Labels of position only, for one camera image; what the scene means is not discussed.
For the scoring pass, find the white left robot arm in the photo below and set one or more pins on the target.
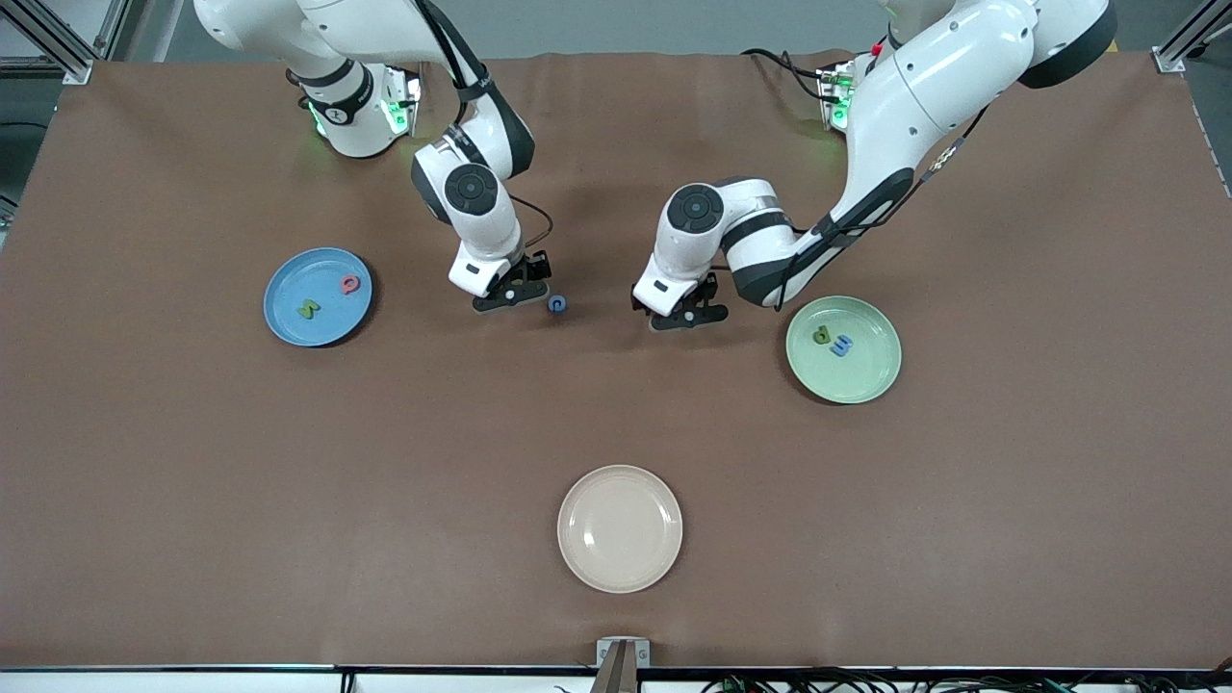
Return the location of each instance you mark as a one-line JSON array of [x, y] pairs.
[[924, 87]]

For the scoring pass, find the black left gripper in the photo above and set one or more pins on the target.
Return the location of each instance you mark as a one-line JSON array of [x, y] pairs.
[[707, 287]]

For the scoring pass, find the green plate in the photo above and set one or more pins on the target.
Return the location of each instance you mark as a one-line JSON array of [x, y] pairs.
[[852, 375]]

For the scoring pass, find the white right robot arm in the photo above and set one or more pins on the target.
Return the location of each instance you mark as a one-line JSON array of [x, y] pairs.
[[486, 236]]

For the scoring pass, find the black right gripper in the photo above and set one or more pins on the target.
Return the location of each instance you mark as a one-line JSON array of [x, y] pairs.
[[532, 267]]

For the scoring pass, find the blue plate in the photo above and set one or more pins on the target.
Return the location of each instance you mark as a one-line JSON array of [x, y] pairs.
[[308, 279]]

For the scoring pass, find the green letter p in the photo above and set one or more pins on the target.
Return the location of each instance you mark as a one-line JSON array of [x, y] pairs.
[[826, 339]]

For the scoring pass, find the beige plate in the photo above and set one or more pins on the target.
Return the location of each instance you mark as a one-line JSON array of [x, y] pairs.
[[620, 528]]

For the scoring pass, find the blue letter m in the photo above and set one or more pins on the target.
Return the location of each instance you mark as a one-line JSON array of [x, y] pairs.
[[842, 346]]

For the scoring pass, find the grey metal camera bracket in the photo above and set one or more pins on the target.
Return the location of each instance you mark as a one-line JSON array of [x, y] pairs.
[[623, 651]]

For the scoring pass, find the brown table mat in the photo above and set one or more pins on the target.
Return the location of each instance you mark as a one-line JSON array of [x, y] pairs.
[[192, 481]]

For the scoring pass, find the green letter N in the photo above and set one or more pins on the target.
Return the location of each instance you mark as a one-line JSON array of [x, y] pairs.
[[308, 309]]

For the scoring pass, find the blue letter C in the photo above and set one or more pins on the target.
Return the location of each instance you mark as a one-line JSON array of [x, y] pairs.
[[551, 304]]

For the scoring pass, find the red letter Q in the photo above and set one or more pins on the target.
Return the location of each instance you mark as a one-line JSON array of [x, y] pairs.
[[343, 285]]

